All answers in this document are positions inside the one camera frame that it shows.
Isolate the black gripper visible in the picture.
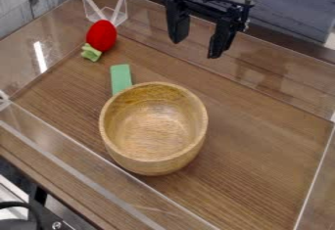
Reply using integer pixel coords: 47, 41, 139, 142
166, 0, 255, 59

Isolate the red plush strawberry toy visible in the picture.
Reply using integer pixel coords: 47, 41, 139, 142
82, 20, 118, 63

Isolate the green rectangular block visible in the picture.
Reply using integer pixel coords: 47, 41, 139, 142
110, 64, 132, 95

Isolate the wooden bowl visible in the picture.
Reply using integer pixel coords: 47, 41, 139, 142
99, 82, 208, 176

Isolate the clear acrylic corner bracket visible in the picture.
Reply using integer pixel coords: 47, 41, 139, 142
83, 0, 128, 27

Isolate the black table leg bracket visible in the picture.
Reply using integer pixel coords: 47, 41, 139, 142
29, 185, 76, 230

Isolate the black cable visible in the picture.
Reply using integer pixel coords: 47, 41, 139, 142
0, 201, 44, 230

